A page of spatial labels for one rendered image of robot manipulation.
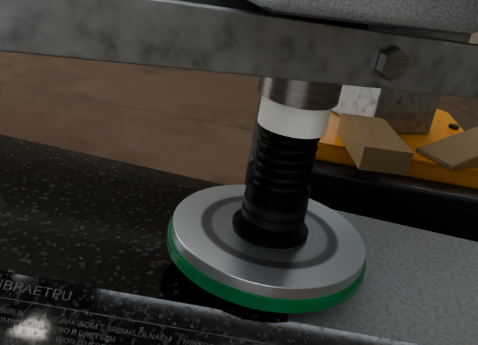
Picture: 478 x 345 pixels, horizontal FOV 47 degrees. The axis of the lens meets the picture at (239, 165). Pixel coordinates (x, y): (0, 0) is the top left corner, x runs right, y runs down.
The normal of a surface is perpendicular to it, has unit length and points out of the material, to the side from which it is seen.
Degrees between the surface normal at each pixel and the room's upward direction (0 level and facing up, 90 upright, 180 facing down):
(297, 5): 113
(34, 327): 45
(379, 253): 0
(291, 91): 90
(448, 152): 11
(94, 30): 90
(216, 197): 0
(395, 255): 0
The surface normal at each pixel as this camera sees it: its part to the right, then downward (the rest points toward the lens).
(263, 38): 0.33, 0.43
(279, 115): -0.51, 0.27
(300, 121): 0.05, 0.41
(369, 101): -0.90, 0.04
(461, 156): 0.00, -0.87
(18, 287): 0.07, -0.36
